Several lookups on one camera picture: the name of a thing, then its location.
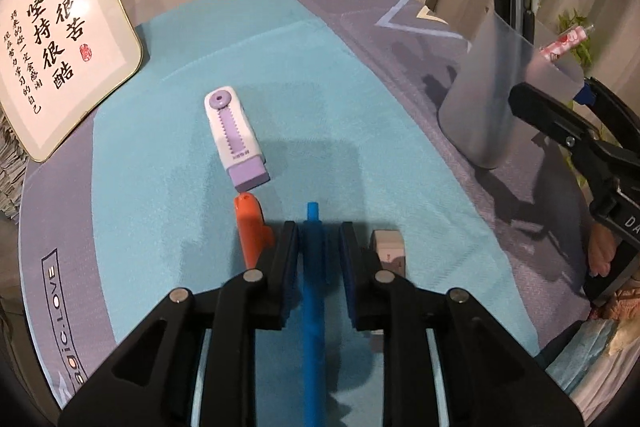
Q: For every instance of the blue pen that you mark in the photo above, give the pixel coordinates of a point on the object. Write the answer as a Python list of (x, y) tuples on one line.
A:
[(312, 357)]

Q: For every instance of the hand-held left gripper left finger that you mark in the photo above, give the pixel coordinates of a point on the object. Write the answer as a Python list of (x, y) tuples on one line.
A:
[(280, 277)]

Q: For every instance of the printed teal grey tablecloth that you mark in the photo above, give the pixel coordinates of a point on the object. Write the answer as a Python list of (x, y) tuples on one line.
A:
[(175, 57)]

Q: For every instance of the framed calligraphy sign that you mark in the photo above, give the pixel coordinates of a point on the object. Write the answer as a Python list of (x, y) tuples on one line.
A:
[(65, 37)]

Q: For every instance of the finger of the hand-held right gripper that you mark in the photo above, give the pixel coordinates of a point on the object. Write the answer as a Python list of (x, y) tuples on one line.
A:
[(610, 102), (545, 114)]

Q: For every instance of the strawberry print pen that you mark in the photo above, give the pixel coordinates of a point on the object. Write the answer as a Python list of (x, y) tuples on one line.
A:
[(565, 41)]

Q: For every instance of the translucent plastic cup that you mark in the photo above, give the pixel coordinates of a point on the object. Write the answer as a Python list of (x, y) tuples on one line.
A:
[(480, 107)]

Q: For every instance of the purple and white eraser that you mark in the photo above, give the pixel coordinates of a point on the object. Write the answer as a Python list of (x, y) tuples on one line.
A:
[(235, 142)]

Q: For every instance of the orange pen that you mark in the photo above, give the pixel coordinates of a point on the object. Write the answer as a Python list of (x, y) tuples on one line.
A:
[(247, 222)]

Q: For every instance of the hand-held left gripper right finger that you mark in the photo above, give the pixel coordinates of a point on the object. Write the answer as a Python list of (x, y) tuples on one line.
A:
[(352, 277)]

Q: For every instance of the person's patterned clothing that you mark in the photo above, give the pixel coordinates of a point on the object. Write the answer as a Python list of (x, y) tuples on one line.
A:
[(595, 347)]

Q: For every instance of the tall stack of papers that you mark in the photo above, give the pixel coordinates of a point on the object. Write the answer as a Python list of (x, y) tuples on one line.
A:
[(10, 177)]

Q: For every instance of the person's right hand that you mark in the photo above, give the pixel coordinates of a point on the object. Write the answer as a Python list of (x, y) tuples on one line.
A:
[(600, 252)]

